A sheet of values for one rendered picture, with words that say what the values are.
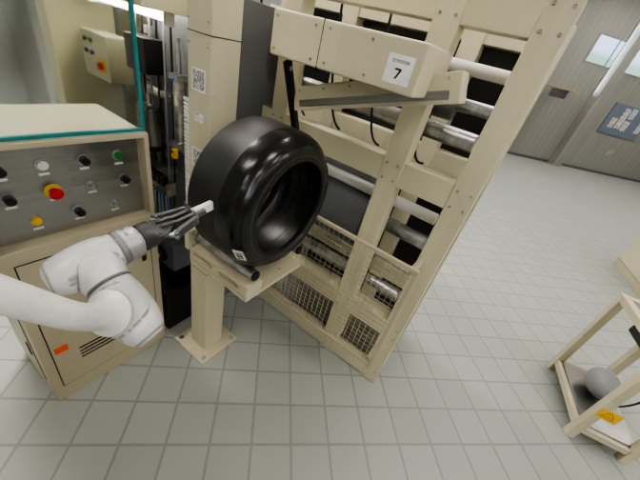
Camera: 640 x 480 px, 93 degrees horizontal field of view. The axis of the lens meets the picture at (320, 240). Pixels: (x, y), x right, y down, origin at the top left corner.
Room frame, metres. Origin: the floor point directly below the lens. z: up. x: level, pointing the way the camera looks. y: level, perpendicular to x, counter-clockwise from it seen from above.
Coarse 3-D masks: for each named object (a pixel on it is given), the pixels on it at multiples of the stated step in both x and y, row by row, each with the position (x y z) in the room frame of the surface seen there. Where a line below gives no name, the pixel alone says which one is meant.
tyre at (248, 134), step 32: (224, 128) 1.02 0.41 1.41; (256, 128) 1.02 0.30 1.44; (288, 128) 1.08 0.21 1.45; (224, 160) 0.90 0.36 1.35; (256, 160) 0.89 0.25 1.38; (288, 160) 0.96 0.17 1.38; (320, 160) 1.14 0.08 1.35; (192, 192) 0.88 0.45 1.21; (224, 192) 0.83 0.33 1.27; (256, 192) 0.85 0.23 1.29; (288, 192) 1.34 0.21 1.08; (320, 192) 1.20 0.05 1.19; (224, 224) 0.80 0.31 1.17; (256, 224) 0.85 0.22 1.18; (288, 224) 1.24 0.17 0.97; (256, 256) 0.88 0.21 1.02
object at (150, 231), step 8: (136, 224) 0.64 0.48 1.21; (144, 224) 0.64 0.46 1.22; (152, 224) 0.67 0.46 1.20; (160, 224) 0.68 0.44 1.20; (144, 232) 0.61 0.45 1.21; (152, 232) 0.63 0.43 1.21; (160, 232) 0.65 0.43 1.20; (168, 232) 0.65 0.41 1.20; (152, 240) 0.62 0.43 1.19; (160, 240) 0.64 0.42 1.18
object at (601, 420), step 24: (600, 312) 1.78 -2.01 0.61; (576, 336) 1.77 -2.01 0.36; (552, 360) 1.76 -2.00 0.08; (624, 360) 1.66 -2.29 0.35; (576, 384) 1.53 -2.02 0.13; (600, 384) 1.45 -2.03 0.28; (624, 384) 1.25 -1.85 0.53; (576, 408) 1.34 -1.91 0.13; (600, 408) 1.21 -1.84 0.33; (576, 432) 1.20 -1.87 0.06; (600, 432) 1.20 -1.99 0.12; (624, 432) 1.24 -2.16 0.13; (624, 456) 1.13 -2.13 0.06
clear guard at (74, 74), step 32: (0, 0) 0.86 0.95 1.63; (32, 0) 0.92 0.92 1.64; (64, 0) 0.99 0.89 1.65; (96, 0) 1.06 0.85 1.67; (128, 0) 1.15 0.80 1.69; (0, 32) 0.84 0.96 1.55; (32, 32) 0.91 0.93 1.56; (64, 32) 0.97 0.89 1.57; (96, 32) 1.05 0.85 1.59; (128, 32) 1.14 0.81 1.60; (0, 64) 0.83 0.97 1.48; (32, 64) 0.89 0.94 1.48; (64, 64) 0.96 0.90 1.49; (96, 64) 1.04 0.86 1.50; (128, 64) 1.13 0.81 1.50; (0, 96) 0.81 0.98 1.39; (32, 96) 0.87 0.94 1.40; (64, 96) 0.94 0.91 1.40; (96, 96) 1.02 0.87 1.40; (128, 96) 1.12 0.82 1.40; (0, 128) 0.79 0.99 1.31; (32, 128) 0.85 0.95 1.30; (64, 128) 0.92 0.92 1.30; (96, 128) 1.01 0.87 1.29; (128, 128) 1.10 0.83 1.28
